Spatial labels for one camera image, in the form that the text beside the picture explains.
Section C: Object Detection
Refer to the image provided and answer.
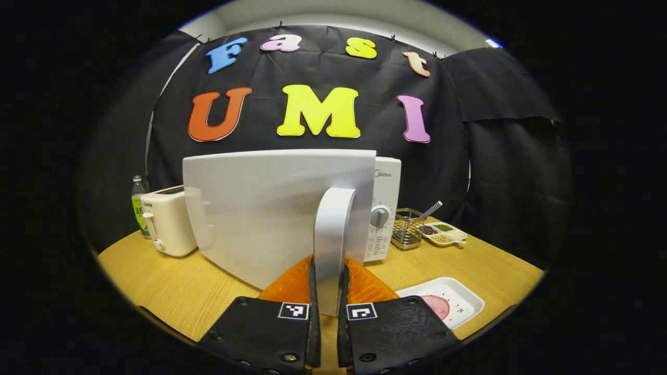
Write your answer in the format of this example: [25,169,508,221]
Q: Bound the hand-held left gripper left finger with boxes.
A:
[195,255,322,375]

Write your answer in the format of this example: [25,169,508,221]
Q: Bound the divided white dish of beans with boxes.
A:
[420,222,468,246]

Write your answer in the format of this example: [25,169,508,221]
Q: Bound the green label drink bottle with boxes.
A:
[131,176,152,240]

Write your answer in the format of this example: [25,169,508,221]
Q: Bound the metal wire basket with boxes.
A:
[391,208,428,251]

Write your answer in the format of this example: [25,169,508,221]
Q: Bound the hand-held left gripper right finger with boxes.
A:
[337,256,462,375]

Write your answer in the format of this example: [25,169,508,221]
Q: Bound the pink meat slice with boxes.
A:
[421,295,451,321]

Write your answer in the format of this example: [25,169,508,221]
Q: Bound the white foam food tray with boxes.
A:
[396,277,485,331]

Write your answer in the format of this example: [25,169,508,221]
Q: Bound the white microwave oven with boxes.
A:
[182,149,402,317]

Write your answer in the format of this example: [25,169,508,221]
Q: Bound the checked handle spoon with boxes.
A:
[417,201,443,222]

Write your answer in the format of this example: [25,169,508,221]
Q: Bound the black backdrop cloth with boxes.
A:
[78,23,574,271]

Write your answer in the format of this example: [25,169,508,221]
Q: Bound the white toaster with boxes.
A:
[141,185,199,257]

